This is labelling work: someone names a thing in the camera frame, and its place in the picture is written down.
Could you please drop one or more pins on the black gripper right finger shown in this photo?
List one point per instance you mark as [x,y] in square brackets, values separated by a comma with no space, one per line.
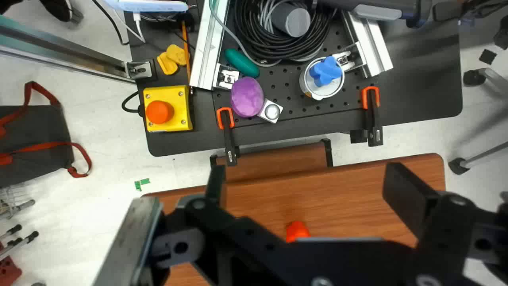
[445,223]

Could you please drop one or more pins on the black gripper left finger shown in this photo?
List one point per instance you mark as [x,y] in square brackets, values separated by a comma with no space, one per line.
[232,239]

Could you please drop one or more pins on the metal stand leg black foot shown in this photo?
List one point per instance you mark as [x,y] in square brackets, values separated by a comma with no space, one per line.
[460,166]
[474,77]

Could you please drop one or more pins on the orange plastic cone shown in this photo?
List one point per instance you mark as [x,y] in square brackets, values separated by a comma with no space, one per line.
[298,233]

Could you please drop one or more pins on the green tape mark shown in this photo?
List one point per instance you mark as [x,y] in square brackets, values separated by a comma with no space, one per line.
[140,185]

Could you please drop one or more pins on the orange black bar clamp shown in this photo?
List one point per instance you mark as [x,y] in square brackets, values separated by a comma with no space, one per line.
[229,130]
[374,114]

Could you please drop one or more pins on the small silver square part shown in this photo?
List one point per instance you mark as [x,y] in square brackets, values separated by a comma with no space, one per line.
[272,112]

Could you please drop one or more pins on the purple round disc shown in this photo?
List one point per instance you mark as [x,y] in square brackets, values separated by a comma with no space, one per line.
[247,98]

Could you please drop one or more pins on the yellow emergency stop button box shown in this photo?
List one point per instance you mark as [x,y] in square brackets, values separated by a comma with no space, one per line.
[175,109]

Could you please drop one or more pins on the white round container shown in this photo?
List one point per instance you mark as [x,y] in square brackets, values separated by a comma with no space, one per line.
[312,90]

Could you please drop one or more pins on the dark green plastic toy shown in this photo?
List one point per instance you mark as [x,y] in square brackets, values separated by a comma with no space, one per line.
[240,61]

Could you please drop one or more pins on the yellow plastic toy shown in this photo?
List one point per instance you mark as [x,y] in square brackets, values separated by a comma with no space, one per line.
[174,58]

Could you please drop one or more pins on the blue plastic block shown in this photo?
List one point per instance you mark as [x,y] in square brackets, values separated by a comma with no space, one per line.
[325,71]

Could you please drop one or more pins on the aluminium extrusion profile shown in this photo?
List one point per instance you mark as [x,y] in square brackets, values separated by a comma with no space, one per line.
[207,42]
[371,45]

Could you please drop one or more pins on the black marker pen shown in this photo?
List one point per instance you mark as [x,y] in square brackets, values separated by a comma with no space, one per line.
[12,231]
[21,241]

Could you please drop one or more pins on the grey blue device housing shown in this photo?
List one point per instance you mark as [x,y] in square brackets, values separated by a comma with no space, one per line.
[382,10]

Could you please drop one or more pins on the grey cylinder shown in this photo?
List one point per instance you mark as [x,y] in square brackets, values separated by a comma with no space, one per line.
[293,20]

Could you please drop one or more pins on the red plastic item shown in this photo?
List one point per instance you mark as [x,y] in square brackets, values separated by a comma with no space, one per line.
[9,271]

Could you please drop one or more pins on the blue white flat device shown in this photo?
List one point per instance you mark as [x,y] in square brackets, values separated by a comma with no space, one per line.
[148,6]

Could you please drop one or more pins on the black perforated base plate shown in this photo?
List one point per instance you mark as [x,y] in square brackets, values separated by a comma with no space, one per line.
[423,80]

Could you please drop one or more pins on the silver metal bracket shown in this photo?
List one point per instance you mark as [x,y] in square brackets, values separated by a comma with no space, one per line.
[226,77]

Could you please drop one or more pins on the long aluminium rail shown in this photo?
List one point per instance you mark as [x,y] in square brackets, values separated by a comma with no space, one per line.
[53,50]

